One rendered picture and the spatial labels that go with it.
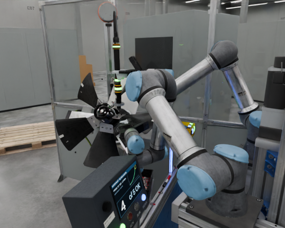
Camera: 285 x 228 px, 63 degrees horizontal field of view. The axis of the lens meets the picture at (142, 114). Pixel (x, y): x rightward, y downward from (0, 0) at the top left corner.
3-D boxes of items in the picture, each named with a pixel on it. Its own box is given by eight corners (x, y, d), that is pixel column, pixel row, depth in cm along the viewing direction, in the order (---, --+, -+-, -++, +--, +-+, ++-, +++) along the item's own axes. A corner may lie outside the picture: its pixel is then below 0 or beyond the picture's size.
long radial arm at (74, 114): (111, 121, 175) (103, 114, 165) (107, 130, 172) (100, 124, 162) (79, 116, 186) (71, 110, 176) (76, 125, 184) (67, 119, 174)
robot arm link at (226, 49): (247, 55, 107) (161, 112, 121) (241, 54, 118) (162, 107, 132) (234, 34, 106) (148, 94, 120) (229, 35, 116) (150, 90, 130)
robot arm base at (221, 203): (252, 201, 89) (255, 178, 86) (240, 224, 78) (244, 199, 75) (213, 187, 98) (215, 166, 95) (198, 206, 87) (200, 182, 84)
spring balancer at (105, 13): (98, 23, 200) (98, 22, 193) (97, 2, 195) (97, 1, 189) (117, 23, 203) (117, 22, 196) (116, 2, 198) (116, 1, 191)
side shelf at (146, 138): (128, 128, 228) (128, 125, 227) (163, 133, 214) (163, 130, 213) (115, 137, 207) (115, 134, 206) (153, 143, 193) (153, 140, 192)
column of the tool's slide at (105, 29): (113, 200, 252) (103, 22, 200) (120, 199, 253) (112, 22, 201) (113, 204, 246) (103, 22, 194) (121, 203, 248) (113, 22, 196)
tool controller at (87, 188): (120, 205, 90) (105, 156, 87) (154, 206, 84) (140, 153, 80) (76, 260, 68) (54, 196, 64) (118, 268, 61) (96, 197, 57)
